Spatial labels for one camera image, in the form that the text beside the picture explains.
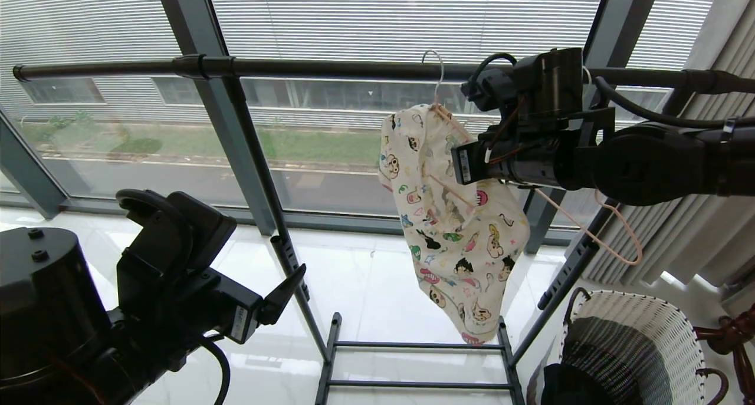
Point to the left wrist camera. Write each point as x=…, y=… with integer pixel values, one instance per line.
x=203, y=234

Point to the beige curtain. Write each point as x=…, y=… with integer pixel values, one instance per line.
x=708, y=234

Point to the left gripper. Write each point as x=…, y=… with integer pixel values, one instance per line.
x=206, y=310

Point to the pink clothes hanger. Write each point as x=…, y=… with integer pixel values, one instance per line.
x=572, y=221
x=442, y=69

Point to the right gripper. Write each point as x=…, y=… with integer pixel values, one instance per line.
x=531, y=157

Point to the white laundry basket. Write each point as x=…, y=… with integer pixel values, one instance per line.
x=649, y=334

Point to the window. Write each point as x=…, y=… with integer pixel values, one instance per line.
x=354, y=16

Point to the cream printed garment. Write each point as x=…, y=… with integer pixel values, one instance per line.
x=448, y=246

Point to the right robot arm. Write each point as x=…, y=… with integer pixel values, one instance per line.
x=660, y=163

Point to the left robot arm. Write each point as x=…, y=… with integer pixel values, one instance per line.
x=47, y=299

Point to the black clothes rack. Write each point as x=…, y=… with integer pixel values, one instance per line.
x=118, y=69

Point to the brown turned wooden stand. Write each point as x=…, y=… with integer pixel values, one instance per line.
x=737, y=334

